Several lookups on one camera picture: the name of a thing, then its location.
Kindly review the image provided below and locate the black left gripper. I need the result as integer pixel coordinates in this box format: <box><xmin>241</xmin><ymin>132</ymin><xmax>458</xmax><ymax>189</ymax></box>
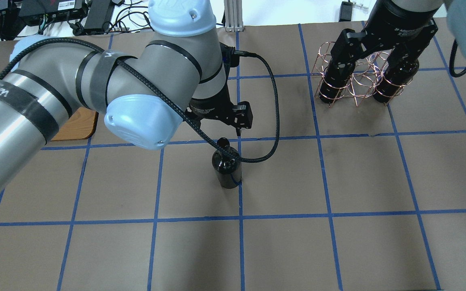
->
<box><xmin>187</xmin><ymin>82</ymin><xmax>253</xmax><ymax>137</ymax></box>

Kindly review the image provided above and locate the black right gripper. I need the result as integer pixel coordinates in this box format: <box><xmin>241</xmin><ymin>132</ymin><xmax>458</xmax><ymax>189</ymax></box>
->
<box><xmin>330</xmin><ymin>0</ymin><xmax>439</xmax><ymax>77</ymax></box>

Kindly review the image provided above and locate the dark wine bottle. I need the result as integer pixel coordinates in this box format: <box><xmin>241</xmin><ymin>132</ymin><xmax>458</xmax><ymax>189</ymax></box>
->
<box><xmin>211</xmin><ymin>137</ymin><xmax>241</xmax><ymax>189</ymax></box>
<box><xmin>318</xmin><ymin>57</ymin><xmax>356</xmax><ymax>104</ymax></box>
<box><xmin>372</xmin><ymin>57</ymin><xmax>420</xmax><ymax>104</ymax></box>

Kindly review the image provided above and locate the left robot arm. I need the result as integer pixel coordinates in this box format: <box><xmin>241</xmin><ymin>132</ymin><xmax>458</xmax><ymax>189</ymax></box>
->
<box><xmin>0</xmin><ymin>0</ymin><xmax>253</xmax><ymax>191</ymax></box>

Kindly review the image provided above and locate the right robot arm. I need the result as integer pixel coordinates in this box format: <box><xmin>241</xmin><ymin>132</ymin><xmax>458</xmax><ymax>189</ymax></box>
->
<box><xmin>325</xmin><ymin>0</ymin><xmax>466</xmax><ymax>82</ymax></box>

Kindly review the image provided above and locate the wooden tray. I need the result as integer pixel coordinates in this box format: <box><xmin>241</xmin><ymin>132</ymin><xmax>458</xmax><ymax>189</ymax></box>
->
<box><xmin>51</xmin><ymin>108</ymin><xmax>99</xmax><ymax>142</ymax></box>

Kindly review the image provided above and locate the black power adapter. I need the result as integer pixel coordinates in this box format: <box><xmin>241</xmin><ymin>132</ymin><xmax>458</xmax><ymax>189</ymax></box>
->
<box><xmin>83</xmin><ymin>0</ymin><xmax>114</xmax><ymax>34</ymax></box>

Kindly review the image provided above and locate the copper wire bottle basket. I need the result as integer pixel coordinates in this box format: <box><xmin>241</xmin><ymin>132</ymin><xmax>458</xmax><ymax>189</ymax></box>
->
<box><xmin>312</xmin><ymin>41</ymin><xmax>410</xmax><ymax>106</ymax></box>

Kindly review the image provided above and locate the aluminium frame post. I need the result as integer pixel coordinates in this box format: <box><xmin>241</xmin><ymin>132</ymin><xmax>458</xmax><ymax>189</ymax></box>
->
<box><xmin>223</xmin><ymin>0</ymin><xmax>245</xmax><ymax>32</ymax></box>

